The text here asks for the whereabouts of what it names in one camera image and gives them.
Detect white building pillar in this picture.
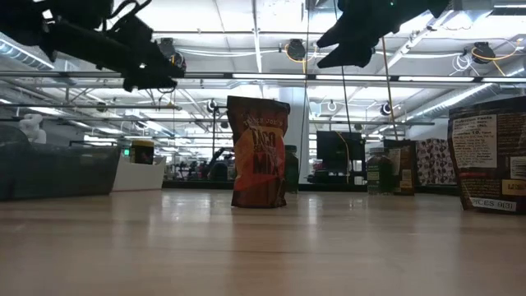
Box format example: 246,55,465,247
278,86,310,184

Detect brown box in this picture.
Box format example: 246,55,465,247
384,139,417,197

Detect taco seasoning mix packet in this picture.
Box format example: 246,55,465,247
226,95,291,209
446,96,526,215

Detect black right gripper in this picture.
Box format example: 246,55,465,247
315,0,436,70

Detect patterned partition panel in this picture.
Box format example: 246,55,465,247
415,138,453,187

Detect white plastic object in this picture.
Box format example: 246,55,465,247
18,113,47,145

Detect thin black hanging cable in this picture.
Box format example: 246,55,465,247
340,65,353,133

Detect dark grey translucent bin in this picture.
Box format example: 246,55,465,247
0,125,122,202

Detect yellow cable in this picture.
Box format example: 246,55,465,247
380,35,399,141

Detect black screen on cart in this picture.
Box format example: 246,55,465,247
315,130,367,185

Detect green-lid oregano jar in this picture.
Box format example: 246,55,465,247
283,144,300,194
367,146,391,196

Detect small white tray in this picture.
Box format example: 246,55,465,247
111,155,168,192

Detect yellow-lid spice jar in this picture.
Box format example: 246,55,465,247
130,139,155,166

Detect black ceiling cable reel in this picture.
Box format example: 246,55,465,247
158,37,188,71
472,40,496,65
286,38,307,62

